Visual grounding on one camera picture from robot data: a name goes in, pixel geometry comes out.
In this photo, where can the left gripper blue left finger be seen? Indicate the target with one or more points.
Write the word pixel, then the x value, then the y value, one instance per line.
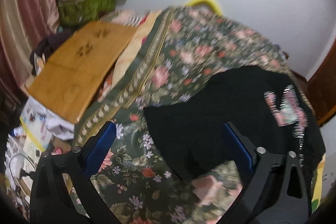
pixel 96 148

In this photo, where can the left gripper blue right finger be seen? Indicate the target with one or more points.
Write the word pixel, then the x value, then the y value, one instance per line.
pixel 241 149

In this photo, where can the black t-shirt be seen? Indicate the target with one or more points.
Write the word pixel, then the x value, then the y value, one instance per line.
pixel 264 106

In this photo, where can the brown bamboo mat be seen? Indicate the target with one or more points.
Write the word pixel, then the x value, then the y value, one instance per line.
pixel 74 72

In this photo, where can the wooden door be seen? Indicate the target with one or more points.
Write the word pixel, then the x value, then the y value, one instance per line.
pixel 321 88

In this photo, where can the floral green bedspread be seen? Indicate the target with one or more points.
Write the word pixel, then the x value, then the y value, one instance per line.
pixel 184 47

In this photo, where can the green storage box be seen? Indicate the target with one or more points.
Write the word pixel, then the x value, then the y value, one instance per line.
pixel 73 13

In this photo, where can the pink striped curtain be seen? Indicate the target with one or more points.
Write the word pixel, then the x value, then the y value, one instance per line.
pixel 24 23

